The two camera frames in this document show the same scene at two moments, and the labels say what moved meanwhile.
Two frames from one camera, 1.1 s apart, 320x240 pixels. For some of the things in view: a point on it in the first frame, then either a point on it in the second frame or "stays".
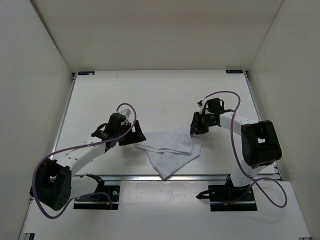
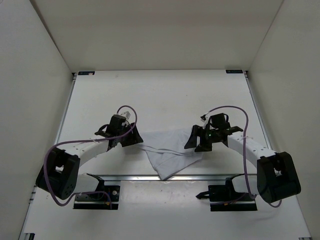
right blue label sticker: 234,71 stays
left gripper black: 135,136 stays
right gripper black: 195,127 -> 192,142
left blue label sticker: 86,73 stays
